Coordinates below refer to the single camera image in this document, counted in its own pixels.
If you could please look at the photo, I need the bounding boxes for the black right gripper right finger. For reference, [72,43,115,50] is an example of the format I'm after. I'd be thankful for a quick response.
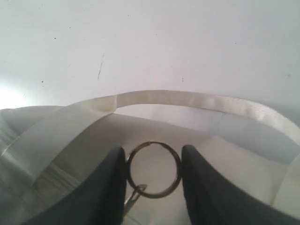
[181,145,300,225]

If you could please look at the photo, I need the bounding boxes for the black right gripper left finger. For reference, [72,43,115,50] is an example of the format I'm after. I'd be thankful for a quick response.
[26,147,126,225]

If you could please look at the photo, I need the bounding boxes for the cream canvas duffel bag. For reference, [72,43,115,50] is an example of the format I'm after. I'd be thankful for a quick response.
[0,90,300,225]

